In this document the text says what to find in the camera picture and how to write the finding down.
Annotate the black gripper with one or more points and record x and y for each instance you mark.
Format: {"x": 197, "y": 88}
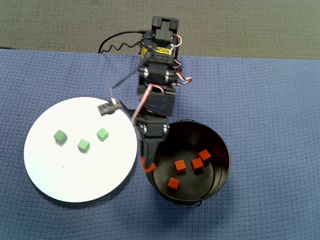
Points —
{"x": 153, "y": 130}

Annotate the red cube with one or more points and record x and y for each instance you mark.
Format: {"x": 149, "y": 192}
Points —
{"x": 180, "y": 166}
{"x": 150, "y": 168}
{"x": 173, "y": 183}
{"x": 204, "y": 155}
{"x": 197, "y": 164}

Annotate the green cube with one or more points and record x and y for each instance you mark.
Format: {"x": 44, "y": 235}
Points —
{"x": 83, "y": 145}
{"x": 60, "y": 136}
{"x": 102, "y": 134}

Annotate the white round plate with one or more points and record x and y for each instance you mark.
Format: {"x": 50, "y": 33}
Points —
{"x": 62, "y": 180}

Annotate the black metal bucket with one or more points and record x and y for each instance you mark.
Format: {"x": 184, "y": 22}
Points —
{"x": 197, "y": 186}

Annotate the blue woven cloth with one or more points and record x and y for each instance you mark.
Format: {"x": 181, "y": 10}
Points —
{"x": 250, "y": 100}

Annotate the camera circuit board on bracket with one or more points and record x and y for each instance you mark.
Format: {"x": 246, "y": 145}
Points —
{"x": 108, "y": 108}

